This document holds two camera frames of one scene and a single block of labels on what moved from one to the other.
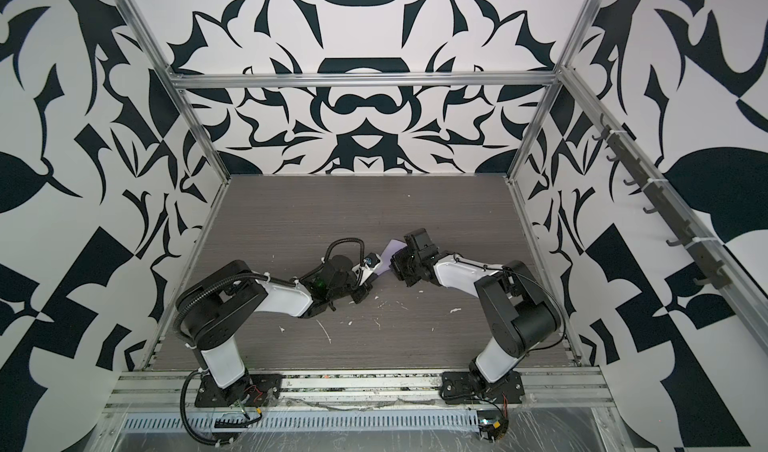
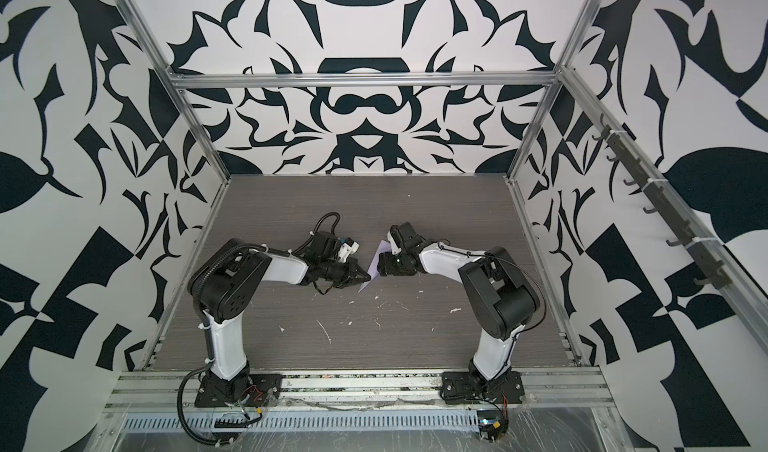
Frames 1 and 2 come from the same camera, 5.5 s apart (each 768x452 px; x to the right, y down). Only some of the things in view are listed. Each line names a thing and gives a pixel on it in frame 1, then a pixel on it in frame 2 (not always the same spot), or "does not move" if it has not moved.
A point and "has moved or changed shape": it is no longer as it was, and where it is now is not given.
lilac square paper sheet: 386,256 has moved or changed shape
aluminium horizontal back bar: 238,80 does not move
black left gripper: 364,292 -> 352,278
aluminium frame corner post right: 588,10 does not move
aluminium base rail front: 173,390 does not move
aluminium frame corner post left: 165,71 does not move
